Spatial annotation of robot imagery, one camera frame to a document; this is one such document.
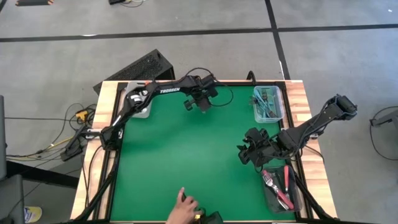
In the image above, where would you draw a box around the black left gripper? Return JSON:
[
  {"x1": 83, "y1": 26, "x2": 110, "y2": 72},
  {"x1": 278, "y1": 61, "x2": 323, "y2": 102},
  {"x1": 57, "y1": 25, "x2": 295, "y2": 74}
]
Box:
[{"x1": 183, "y1": 76, "x2": 219, "y2": 113}]

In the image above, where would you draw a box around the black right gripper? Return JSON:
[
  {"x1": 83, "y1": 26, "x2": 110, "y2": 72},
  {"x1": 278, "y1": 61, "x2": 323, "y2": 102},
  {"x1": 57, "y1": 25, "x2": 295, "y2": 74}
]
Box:
[{"x1": 238, "y1": 127, "x2": 285, "y2": 166}]

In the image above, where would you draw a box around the black fork teal handle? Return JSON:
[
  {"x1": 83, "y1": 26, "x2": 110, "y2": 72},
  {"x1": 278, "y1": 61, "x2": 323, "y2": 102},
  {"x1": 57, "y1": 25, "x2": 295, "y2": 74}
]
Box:
[
  {"x1": 264, "y1": 88, "x2": 278, "y2": 121},
  {"x1": 248, "y1": 98, "x2": 277, "y2": 110}
]

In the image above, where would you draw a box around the green table mat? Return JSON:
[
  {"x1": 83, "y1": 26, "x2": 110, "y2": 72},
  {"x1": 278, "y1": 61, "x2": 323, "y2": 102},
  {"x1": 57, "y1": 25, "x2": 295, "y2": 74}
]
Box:
[{"x1": 110, "y1": 84, "x2": 297, "y2": 222}]

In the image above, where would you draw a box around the light grey plastic bin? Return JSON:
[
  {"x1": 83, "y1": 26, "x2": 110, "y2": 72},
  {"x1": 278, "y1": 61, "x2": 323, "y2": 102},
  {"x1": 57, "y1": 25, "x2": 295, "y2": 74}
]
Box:
[{"x1": 124, "y1": 81, "x2": 154, "y2": 119}]

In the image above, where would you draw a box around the dark grey plastic bin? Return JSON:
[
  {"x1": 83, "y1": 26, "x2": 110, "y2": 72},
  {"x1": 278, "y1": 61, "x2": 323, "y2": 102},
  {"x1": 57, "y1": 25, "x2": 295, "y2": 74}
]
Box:
[{"x1": 261, "y1": 164, "x2": 303, "y2": 214}]

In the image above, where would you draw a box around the clear plastic bin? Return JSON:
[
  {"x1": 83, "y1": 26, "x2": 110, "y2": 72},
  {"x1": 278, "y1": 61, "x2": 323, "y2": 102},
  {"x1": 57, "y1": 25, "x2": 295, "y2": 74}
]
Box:
[{"x1": 251, "y1": 85, "x2": 285, "y2": 124}]

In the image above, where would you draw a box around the dark held object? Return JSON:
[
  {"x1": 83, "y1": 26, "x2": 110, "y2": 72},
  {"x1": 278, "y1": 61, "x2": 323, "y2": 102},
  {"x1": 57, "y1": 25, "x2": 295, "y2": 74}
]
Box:
[{"x1": 198, "y1": 210, "x2": 224, "y2": 224}]

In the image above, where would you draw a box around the person's hand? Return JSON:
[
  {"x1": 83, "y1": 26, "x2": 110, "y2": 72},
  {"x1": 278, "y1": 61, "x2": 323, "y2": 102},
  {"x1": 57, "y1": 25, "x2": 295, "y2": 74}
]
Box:
[{"x1": 166, "y1": 186, "x2": 203, "y2": 224}]

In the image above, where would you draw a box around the black floor bar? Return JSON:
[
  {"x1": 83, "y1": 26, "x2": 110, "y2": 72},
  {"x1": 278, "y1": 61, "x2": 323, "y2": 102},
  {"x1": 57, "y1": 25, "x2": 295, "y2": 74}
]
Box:
[{"x1": 6, "y1": 160, "x2": 80, "y2": 189}]

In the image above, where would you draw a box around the black bar orange end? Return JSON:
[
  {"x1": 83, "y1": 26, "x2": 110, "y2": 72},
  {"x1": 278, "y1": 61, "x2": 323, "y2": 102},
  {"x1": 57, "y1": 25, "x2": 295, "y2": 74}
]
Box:
[{"x1": 15, "y1": 0, "x2": 54, "y2": 6}]

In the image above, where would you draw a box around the yellow white packet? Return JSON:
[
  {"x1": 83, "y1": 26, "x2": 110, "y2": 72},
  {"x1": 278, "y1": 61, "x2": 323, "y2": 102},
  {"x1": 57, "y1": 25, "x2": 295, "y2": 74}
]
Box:
[{"x1": 24, "y1": 205, "x2": 43, "y2": 223}]

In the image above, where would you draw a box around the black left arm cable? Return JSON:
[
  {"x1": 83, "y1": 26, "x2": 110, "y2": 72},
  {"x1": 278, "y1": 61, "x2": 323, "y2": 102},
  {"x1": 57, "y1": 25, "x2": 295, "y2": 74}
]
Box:
[{"x1": 183, "y1": 67, "x2": 234, "y2": 108}]

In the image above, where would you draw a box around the black cable loop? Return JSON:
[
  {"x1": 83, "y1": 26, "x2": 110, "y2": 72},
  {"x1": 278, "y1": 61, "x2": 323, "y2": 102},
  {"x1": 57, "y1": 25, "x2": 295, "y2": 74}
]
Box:
[{"x1": 369, "y1": 106, "x2": 398, "y2": 149}]

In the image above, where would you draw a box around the black device with cables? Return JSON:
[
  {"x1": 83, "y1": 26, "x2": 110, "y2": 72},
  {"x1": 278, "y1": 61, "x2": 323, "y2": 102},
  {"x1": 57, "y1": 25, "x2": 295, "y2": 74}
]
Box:
[{"x1": 108, "y1": 0, "x2": 147, "y2": 7}]

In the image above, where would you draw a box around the yellow floor cable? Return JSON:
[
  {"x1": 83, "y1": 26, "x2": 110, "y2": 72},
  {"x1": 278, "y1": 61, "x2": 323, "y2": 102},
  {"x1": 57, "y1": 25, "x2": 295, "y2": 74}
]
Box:
[{"x1": 6, "y1": 136, "x2": 75, "y2": 160}]

